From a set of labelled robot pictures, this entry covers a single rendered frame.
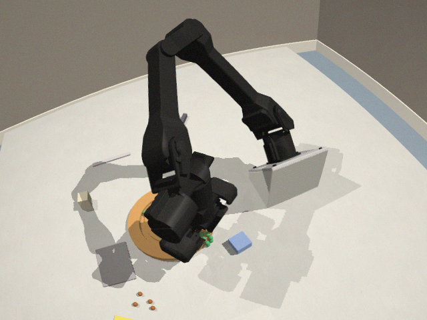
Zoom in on light blue block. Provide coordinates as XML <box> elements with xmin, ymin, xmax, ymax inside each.
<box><xmin>228</xmin><ymin>231</ymin><xmax>252</xmax><ymax>254</ymax></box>

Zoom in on orange round board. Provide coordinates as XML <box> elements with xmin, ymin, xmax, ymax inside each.
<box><xmin>127</xmin><ymin>191</ymin><xmax>177</xmax><ymax>261</ymax></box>

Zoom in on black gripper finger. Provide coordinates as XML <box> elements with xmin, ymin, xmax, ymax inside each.
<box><xmin>206</xmin><ymin>204</ymin><xmax>228</xmax><ymax>233</ymax></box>
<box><xmin>197</xmin><ymin>237</ymin><xmax>206</xmax><ymax>250</ymax></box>

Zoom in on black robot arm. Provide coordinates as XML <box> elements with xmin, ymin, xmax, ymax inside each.
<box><xmin>141</xmin><ymin>19</ymin><xmax>301</xmax><ymax>243</ymax></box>

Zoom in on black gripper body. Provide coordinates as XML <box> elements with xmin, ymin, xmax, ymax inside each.
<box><xmin>159</xmin><ymin>177</ymin><xmax>238</xmax><ymax>263</ymax></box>

